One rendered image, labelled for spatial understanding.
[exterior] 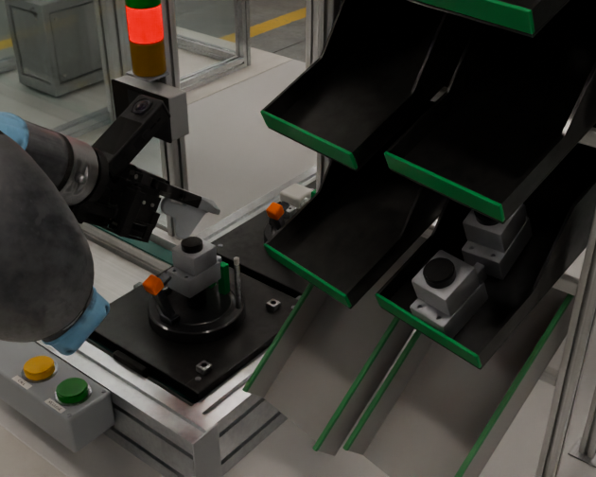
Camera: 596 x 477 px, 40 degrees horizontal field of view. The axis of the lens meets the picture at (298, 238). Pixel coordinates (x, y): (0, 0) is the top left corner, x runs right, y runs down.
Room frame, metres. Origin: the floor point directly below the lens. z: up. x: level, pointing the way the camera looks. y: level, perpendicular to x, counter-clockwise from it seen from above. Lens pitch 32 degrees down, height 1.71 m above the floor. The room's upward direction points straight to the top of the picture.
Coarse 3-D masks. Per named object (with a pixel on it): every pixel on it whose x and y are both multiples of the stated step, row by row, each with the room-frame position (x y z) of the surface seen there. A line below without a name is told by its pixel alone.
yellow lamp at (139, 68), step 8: (136, 48) 1.15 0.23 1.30; (144, 48) 1.15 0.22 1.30; (152, 48) 1.15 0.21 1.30; (160, 48) 1.16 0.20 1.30; (136, 56) 1.15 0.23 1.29; (144, 56) 1.15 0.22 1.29; (152, 56) 1.15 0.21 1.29; (160, 56) 1.16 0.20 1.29; (136, 64) 1.15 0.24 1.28; (144, 64) 1.15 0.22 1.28; (152, 64) 1.15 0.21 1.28; (160, 64) 1.16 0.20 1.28; (136, 72) 1.15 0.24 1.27; (144, 72) 1.15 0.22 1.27; (152, 72) 1.15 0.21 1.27; (160, 72) 1.16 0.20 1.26
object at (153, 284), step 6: (150, 276) 0.91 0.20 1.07; (156, 276) 0.91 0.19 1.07; (162, 276) 0.92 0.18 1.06; (168, 276) 0.92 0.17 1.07; (144, 282) 0.90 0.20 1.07; (150, 282) 0.90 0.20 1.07; (156, 282) 0.90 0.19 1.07; (162, 282) 0.90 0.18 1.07; (150, 288) 0.89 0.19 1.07; (156, 288) 0.89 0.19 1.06; (162, 288) 0.90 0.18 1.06; (156, 294) 0.89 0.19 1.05; (162, 294) 0.90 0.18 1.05; (156, 300) 0.91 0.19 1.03; (162, 300) 0.90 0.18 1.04; (162, 306) 0.91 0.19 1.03; (168, 306) 0.91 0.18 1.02; (168, 312) 0.91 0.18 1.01; (174, 312) 0.92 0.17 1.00
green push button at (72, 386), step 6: (72, 378) 0.82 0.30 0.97; (78, 378) 0.82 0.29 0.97; (60, 384) 0.81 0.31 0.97; (66, 384) 0.81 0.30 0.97; (72, 384) 0.81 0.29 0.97; (78, 384) 0.81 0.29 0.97; (84, 384) 0.81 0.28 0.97; (60, 390) 0.80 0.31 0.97; (66, 390) 0.80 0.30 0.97; (72, 390) 0.80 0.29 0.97; (78, 390) 0.80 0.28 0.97; (84, 390) 0.80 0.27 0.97; (60, 396) 0.79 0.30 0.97; (66, 396) 0.79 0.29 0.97; (72, 396) 0.79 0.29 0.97; (78, 396) 0.79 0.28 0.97; (84, 396) 0.79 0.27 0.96; (66, 402) 0.78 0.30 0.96; (72, 402) 0.78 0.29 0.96
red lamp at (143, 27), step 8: (128, 8) 1.16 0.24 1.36; (152, 8) 1.16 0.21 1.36; (160, 8) 1.17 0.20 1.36; (128, 16) 1.16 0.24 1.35; (136, 16) 1.15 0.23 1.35; (144, 16) 1.15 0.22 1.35; (152, 16) 1.15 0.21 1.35; (160, 16) 1.17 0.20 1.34; (128, 24) 1.16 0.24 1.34; (136, 24) 1.15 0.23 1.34; (144, 24) 1.15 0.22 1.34; (152, 24) 1.15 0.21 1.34; (160, 24) 1.16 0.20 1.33; (136, 32) 1.15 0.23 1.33; (144, 32) 1.15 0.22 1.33; (152, 32) 1.15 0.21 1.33; (160, 32) 1.16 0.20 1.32; (136, 40) 1.15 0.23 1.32; (144, 40) 1.15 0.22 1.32; (152, 40) 1.15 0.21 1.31; (160, 40) 1.16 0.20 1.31
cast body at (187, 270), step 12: (192, 240) 0.96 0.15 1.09; (204, 240) 0.98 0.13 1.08; (180, 252) 0.95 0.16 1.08; (192, 252) 0.95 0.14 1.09; (204, 252) 0.95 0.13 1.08; (216, 252) 0.97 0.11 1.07; (180, 264) 0.95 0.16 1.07; (192, 264) 0.93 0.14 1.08; (204, 264) 0.95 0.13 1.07; (216, 264) 0.96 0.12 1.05; (180, 276) 0.93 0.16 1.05; (192, 276) 0.93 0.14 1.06; (204, 276) 0.95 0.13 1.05; (216, 276) 0.96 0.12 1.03; (180, 288) 0.93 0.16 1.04; (192, 288) 0.93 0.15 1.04; (204, 288) 0.94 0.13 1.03
